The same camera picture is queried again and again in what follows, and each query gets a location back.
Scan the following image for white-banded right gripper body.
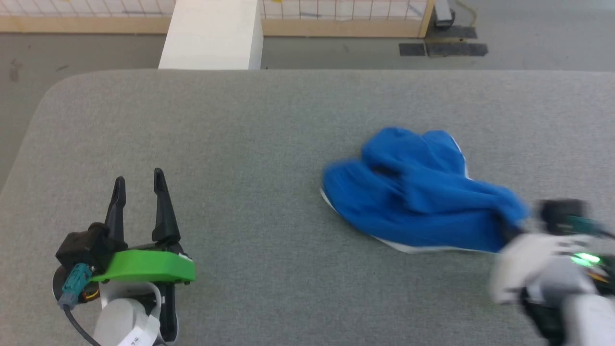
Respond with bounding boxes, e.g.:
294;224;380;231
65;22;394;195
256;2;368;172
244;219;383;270
489;233;599;305

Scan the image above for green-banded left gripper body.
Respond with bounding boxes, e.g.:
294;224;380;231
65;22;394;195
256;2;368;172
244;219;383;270
90;242;197;343

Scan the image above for yellow floor cable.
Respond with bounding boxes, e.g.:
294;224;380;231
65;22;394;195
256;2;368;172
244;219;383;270
454;0;478;27

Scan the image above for white rectangular box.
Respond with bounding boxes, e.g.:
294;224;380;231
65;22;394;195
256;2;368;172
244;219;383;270
158;0;264;71

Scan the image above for black cable with teal plug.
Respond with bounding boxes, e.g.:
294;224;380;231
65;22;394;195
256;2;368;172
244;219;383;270
58;263;102;346

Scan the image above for grey metal stand leg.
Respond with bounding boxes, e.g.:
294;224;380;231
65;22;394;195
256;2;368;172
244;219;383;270
433;0;456;28

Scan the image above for long black tape strip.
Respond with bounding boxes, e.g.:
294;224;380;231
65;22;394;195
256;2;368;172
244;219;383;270
426;42;489;58

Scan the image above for blue garment with white trim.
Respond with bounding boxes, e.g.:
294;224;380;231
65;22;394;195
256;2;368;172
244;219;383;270
320;126;530;255

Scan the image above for lemon-print grid partition wooden frame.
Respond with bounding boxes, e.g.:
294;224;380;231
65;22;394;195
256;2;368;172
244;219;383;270
0;0;436;39

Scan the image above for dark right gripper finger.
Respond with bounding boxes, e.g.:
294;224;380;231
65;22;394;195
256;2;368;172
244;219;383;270
502;222;525;242

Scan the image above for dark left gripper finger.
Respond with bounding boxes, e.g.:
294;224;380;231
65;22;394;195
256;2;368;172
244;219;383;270
104;176;127;242
151;167;182;245

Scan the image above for black floor mat patch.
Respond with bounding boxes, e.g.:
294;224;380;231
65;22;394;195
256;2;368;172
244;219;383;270
434;26;478;40

